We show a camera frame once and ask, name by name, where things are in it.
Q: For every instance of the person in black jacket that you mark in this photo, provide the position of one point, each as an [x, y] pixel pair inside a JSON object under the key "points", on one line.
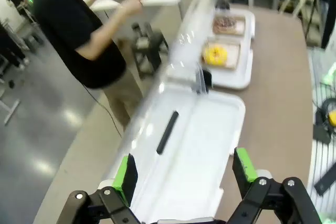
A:
{"points": [[65, 24]]}

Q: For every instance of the yellow and black device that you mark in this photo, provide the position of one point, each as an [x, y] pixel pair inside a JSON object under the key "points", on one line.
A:
{"points": [[329, 116]]}

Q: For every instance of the yellow glazed donut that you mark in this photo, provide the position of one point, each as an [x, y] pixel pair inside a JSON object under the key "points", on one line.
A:
{"points": [[235, 56]]}

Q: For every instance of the clear display case lid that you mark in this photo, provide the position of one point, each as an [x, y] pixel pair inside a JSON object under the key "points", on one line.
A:
{"points": [[147, 129], [194, 30]]}

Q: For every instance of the person's right forearm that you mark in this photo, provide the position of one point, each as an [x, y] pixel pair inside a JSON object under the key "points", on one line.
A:
{"points": [[105, 35]]}

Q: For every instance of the person's right hand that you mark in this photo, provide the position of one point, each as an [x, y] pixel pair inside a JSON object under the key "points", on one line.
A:
{"points": [[132, 6]]}

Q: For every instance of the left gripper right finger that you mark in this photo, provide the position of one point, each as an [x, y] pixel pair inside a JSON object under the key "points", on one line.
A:
{"points": [[241, 171]]}

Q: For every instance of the yellow sprinkled donut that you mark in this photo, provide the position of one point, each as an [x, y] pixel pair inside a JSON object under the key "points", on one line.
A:
{"points": [[215, 56]]}

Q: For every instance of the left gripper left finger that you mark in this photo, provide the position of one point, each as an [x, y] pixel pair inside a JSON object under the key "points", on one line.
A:
{"points": [[128, 179]]}

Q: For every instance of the chocolate rainbow sprinkled donut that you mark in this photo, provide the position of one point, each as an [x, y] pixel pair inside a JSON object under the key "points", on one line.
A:
{"points": [[223, 23]]}

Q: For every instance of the white display case tray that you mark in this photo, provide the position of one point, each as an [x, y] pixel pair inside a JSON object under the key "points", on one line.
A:
{"points": [[218, 134], [236, 79]]}

